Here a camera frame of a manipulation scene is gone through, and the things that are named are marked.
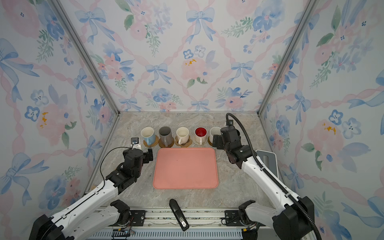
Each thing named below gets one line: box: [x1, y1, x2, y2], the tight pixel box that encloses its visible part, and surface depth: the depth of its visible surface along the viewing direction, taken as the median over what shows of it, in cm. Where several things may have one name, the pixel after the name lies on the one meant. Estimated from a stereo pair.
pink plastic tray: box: [153, 147, 219, 189], surface depth 93 cm
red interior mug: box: [194, 126, 208, 145], surface depth 100 cm
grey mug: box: [158, 126, 173, 147], surface depth 96 cm
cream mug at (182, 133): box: [176, 126, 190, 145], surface depth 97 cm
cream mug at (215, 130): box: [210, 126, 222, 137], surface depth 100 cm
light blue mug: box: [140, 126, 156, 146], surface depth 97 cm
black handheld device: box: [169, 198, 190, 232], surface depth 73 cm
